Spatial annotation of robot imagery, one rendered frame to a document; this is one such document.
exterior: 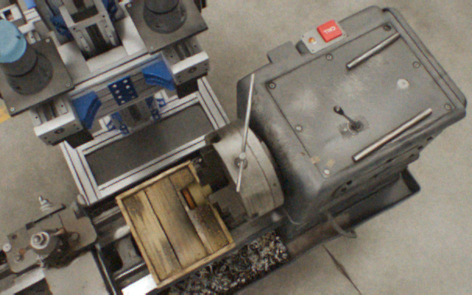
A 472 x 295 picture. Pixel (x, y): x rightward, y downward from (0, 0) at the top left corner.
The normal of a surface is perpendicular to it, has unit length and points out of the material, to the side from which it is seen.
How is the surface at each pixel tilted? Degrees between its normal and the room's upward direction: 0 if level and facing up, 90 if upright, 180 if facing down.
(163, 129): 0
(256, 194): 46
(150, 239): 0
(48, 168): 0
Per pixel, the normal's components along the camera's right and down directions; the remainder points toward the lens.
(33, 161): -0.01, -0.33
